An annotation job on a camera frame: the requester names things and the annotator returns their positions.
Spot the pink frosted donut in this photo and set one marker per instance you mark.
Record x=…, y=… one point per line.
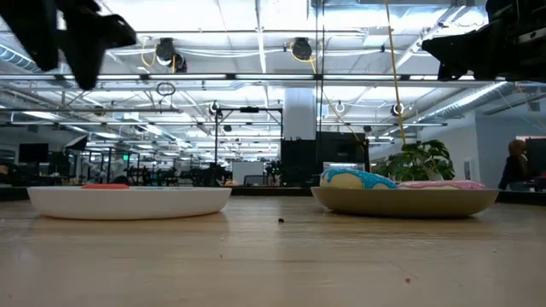
x=441, y=185

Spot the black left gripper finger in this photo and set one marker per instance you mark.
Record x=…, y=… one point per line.
x=98, y=30
x=83, y=64

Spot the person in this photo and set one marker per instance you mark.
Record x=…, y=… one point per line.
x=514, y=166

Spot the white board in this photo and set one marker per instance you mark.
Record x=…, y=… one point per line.
x=247, y=172

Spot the black cabinet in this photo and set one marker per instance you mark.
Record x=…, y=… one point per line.
x=332, y=153

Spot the red frosted donut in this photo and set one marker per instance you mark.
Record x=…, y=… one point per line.
x=105, y=186

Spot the white plate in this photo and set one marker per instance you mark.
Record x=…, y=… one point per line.
x=128, y=202

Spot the beige plate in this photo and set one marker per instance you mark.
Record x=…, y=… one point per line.
x=405, y=202

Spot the white plant pot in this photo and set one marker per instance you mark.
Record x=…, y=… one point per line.
x=435, y=175

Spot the black computer monitor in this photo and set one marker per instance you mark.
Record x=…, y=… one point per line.
x=33, y=152
x=537, y=158

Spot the black gantry frame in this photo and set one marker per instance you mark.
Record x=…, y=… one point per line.
x=217, y=136

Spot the blue frosted donut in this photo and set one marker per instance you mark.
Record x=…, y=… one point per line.
x=354, y=179

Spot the silver ventilation duct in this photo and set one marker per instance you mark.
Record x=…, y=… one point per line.
x=469, y=100

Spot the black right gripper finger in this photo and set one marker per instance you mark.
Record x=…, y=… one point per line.
x=460, y=47
x=451, y=70

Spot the green potted plant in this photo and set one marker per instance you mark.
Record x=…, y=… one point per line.
x=416, y=162

